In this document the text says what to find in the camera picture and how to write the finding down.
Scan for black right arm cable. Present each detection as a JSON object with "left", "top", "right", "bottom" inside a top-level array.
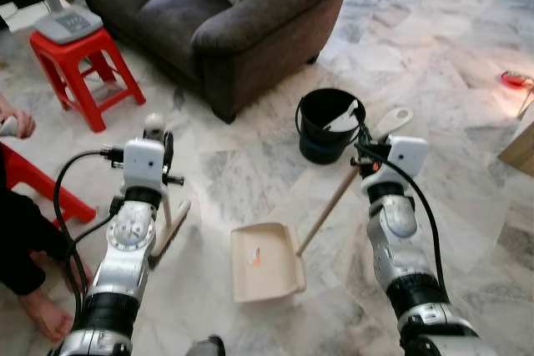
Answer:
[{"left": 355, "top": 143, "right": 449, "bottom": 303}]

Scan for red plastic stool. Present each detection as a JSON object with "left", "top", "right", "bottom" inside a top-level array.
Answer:
[
  {"left": 30, "top": 27, "right": 147, "bottom": 133},
  {"left": 0, "top": 143, "right": 97, "bottom": 225}
]

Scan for dark grey fabric sofa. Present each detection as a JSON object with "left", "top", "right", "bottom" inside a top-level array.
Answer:
[{"left": 71, "top": 0, "right": 350, "bottom": 123}]

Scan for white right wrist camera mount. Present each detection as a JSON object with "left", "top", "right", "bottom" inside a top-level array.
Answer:
[{"left": 385, "top": 135, "right": 430, "bottom": 182}]

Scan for white card piece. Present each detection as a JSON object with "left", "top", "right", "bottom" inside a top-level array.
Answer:
[{"left": 321, "top": 99, "right": 361, "bottom": 133}]

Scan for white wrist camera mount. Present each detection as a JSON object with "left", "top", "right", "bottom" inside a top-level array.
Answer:
[
  {"left": 123, "top": 138, "right": 166, "bottom": 194},
  {"left": 385, "top": 135, "right": 430, "bottom": 182}
]

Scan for black plastic bucket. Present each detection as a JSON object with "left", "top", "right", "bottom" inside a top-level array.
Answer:
[{"left": 295, "top": 88, "right": 366, "bottom": 165}]

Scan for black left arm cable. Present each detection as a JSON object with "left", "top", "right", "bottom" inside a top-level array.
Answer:
[{"left": 53, "top": 148, "right": 126, "bottom": 323}]

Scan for person's hand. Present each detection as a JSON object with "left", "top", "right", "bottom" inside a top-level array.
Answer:
[{"left": 0, "top": 93, "right": 37, "bottom": 138}]

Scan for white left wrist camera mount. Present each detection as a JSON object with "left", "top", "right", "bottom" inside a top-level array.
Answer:
[{"left": 123, "top": 138, "right": 166, "bottom": 194}]

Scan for large red dish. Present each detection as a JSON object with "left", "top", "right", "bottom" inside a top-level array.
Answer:
[{"left": 501, "top": 70, "right": 534, "bottom": 90}]

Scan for beige long-handled broom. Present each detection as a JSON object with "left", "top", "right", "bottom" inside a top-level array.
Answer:
[{"left": 144, "top": 113, "right": 193, "bottom": 272}]

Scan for person's leg black trousers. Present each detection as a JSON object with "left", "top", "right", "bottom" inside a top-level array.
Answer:
[{"left": 0, "top": 189, "right": 88, "bottom": 294}]

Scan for light wood cabinet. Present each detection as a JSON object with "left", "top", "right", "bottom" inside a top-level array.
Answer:
[{"left": 498, "top": 123, "right": 534, "bottom": 180}]

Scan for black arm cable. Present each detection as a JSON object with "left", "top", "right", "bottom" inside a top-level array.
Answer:
[
  {"left": 53, "top": 148, "right": 126, "bottom": 323},
  {"left": 355, "top": 143, "right": 449, "bottom": 303}
]

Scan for beige long-handled dustpan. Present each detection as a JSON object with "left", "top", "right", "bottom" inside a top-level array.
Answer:
[{"left": 230, "top": 106, "right": 414, "bottom": 303}]

